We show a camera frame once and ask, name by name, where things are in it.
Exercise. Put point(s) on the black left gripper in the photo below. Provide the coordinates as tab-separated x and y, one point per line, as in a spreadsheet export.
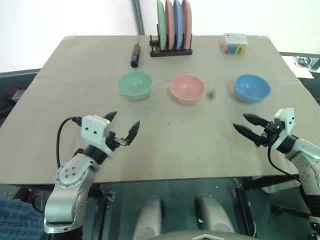
115	140

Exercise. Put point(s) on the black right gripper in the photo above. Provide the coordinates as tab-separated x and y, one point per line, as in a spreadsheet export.
271	133

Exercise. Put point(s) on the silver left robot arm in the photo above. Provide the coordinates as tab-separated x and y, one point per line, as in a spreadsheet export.
70	175

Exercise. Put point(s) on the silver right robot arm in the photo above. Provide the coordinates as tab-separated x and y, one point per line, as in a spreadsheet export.
303	160

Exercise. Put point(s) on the blue bowl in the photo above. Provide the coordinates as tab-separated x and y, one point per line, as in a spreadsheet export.
252	88

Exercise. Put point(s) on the green bowl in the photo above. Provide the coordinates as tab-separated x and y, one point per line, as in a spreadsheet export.
135	86

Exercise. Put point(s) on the small dark speck object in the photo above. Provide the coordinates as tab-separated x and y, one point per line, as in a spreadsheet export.
211	94

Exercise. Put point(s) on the black red cylindrical tool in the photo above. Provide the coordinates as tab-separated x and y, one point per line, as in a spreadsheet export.
135	56

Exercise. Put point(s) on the red pink bowl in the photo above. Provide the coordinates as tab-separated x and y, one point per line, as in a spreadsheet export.
187	90

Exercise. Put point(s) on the white paper sheet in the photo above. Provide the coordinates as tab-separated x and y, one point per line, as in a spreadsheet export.
300	72

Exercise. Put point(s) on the clear box of coloured items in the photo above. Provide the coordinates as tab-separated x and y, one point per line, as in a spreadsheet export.
235	44

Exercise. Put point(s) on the shiny metal object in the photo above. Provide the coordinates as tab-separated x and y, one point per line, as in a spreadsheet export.
303	61

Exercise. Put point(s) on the dark wooden plate rack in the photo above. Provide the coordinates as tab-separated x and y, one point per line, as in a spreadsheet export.
170	52

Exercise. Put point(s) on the black stand base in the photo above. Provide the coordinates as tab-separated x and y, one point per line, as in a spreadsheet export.
290	211

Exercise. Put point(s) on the silver left robot leg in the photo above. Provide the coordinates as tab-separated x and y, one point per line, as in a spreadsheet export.
150	217

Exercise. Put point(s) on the silver robot leg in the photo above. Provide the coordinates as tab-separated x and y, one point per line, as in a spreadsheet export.
212	217
150	217

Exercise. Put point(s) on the silver right robot leg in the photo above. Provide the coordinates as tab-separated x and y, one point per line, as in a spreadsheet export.
212	217

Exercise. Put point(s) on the green plate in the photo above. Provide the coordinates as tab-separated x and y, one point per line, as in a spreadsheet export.
161	25

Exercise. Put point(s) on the small grey device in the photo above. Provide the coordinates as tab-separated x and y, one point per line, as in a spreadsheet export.
17	94

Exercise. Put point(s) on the pink plate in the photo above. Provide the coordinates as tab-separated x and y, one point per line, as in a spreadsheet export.
187	25
170	25

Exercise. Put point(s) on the blue plate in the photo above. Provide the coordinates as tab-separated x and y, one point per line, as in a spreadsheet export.
178	25

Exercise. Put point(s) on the silver robot torso edge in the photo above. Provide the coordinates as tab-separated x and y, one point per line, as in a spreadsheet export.
205	236

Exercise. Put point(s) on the blue checked cloth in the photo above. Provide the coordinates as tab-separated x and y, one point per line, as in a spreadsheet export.
17	220

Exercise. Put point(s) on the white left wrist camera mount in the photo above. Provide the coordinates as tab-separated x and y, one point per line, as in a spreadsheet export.
93	128

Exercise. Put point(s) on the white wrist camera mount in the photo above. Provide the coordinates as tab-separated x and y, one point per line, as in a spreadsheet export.
286	118
93	128

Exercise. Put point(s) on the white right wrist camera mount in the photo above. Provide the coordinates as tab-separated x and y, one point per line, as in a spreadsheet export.
286	118

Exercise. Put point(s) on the black table frame leg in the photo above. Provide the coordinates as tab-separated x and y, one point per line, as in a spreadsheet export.
246	207
107	212

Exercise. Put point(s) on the grey metal post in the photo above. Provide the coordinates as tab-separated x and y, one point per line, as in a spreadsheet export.
138	17

